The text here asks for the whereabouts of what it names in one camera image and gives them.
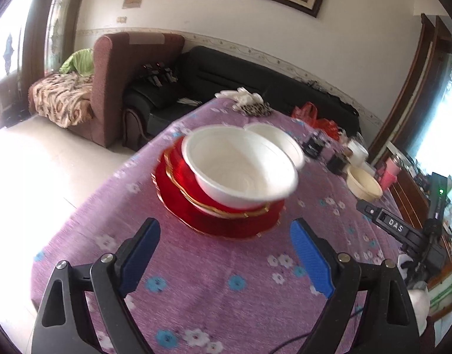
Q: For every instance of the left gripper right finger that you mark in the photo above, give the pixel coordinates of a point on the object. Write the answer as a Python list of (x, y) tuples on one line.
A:
[(387, 323)]

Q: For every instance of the dark jar with cork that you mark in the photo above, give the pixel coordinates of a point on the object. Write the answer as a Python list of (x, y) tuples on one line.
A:
[(339, 162)]

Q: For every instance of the white foam bowl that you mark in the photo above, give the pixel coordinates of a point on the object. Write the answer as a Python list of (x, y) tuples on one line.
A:
[(282, 140), (238, 168)]

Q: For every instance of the cream plastic bowl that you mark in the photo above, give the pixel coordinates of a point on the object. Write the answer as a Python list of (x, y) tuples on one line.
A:
[(362, 184)]

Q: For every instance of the red plastic bag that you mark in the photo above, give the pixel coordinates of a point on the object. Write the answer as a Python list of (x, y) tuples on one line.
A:
[(308, 113)]

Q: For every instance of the white plastic jar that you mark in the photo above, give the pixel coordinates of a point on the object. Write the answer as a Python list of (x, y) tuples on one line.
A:
[(357, 153)]

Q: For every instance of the white cloth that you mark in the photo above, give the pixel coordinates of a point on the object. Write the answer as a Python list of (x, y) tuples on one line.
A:
[(241, 97)]

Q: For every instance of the black sofa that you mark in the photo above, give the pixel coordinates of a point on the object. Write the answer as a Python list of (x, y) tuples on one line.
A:
[(161, 94)]

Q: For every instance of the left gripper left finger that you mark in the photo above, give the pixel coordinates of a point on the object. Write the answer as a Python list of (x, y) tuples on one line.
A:
[(63, 322)]

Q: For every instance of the pink thermos bottle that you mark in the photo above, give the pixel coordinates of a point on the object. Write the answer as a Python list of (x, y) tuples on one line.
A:
[(392, 168)]

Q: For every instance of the purple floral tablecloth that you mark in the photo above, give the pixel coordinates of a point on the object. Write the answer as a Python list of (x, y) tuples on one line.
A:
[(202, 294)]

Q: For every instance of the patterned blanket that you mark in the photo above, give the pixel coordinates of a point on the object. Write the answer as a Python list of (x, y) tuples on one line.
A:
[(63, 98)]

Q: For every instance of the red glass plate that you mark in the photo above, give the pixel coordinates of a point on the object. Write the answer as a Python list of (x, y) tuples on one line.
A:
[(233, 228), (181, 176)]

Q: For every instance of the maroon armchair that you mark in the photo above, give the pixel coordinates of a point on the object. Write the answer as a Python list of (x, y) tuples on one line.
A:
[(114, 61)]

